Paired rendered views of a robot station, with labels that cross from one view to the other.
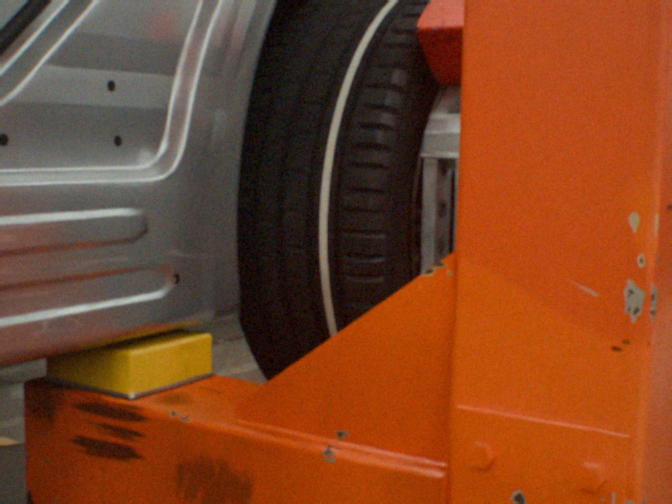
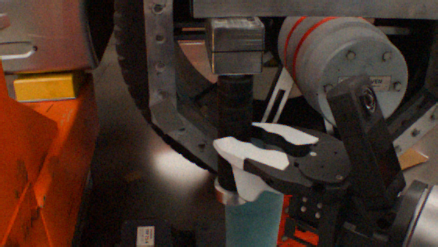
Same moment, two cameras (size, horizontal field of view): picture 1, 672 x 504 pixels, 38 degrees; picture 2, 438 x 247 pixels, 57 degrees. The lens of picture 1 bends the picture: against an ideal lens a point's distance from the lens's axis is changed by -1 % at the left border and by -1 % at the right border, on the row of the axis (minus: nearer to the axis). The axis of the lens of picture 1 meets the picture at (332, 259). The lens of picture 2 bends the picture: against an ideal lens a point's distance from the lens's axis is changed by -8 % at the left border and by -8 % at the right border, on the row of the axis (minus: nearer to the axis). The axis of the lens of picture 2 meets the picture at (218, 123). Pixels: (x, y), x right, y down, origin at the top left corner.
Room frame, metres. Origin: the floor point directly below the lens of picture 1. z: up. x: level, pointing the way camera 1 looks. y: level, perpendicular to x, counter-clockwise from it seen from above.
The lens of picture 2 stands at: (0.84, -0.68, 1.06)
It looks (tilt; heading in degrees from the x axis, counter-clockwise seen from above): 29 degrees down; 52
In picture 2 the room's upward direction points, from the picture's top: straight up
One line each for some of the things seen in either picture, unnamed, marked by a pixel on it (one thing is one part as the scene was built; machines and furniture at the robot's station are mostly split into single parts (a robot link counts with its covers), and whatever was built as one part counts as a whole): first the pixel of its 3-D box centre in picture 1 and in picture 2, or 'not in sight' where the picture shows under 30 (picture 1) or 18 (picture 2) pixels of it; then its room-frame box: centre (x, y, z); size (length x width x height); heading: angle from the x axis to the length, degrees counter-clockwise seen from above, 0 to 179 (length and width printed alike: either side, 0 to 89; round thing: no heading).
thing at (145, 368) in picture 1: (129, 356); (51, 78); (1.08, 0.22, 0.71); 0.14 x 0.14 x 0.05; 58
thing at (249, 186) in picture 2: not in sight; (247, 174); (1.08, -0.42, 0.81); 0.09 x 0.03 x 0.06; 112
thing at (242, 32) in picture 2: not in sight; (231, 35); (1.11, -0.36, 0.93); 0.09 x 0.05 x 0.05; 58
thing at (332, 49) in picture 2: not in sight; (335, 58); (1.33, -0.33, 0.85); 0.21 x 0.14 x 0.14; 58
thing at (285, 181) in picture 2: not in sight; (289, 173); (1.09, -0.47, 0.83); 0.09 x 0.05 x 0.02; 112
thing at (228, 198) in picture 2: not in sight; (234, 135); (1.10, -0.38, 0.83); 0.04 x 0.04 x 0.16
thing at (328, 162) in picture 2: not in sight; (353, 203); (1.13, -0.52, 0.80); 0.12 x 0.08 x 0.09; 103
